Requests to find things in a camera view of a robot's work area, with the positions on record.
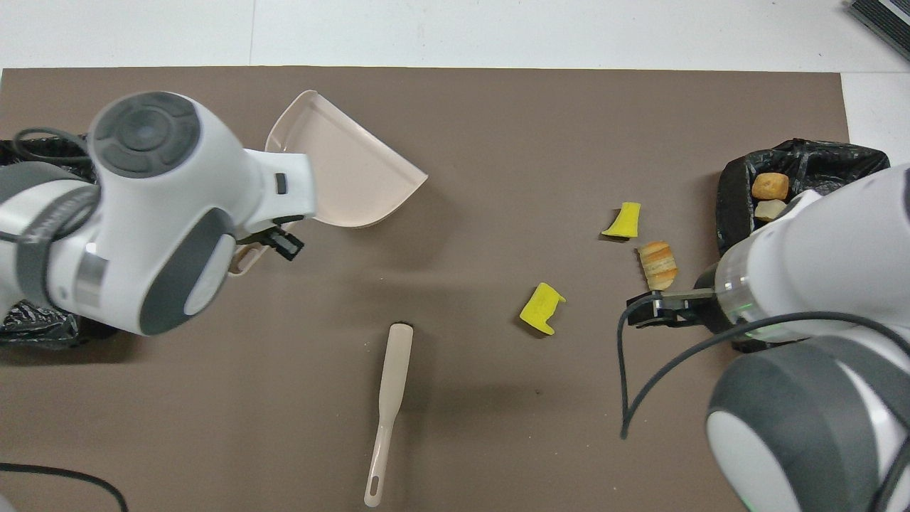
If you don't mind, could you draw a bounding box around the dark ribbed panel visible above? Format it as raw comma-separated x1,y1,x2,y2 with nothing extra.
845,0,910,62

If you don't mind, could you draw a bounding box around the striped croissant piece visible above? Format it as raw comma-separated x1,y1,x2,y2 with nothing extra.
638,240,678,294

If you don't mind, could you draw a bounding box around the beige plastic dustpan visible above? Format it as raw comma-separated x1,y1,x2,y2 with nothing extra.
227,90,429,277

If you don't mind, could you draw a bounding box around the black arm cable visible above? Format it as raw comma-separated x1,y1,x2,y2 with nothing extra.
0,127,130,512
617,295,910,440

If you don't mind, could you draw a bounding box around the brown table mat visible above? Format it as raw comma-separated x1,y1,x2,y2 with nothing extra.
0,66,893,512

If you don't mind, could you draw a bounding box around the yellow sponge piece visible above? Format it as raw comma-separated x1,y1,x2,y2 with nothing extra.
601,202,642,239
519,282,567,336

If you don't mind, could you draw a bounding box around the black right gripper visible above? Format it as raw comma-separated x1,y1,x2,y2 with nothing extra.
627,263,733,331

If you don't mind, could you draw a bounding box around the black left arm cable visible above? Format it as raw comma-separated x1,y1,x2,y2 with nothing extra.
0,127,130,512

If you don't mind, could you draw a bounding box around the brown bread roll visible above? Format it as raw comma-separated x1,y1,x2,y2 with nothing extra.
751,173,790,201

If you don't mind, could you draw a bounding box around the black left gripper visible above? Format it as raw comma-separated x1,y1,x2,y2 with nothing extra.
238,226,305,262

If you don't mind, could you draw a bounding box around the black bag-lined bin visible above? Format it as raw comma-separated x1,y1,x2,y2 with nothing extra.
0,135,118,346
717,139,891,353

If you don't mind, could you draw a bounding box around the beige hand brush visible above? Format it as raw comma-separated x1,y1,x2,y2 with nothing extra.
364,323,414,508

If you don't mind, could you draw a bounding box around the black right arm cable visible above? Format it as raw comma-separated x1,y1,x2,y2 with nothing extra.
617,295,910,440

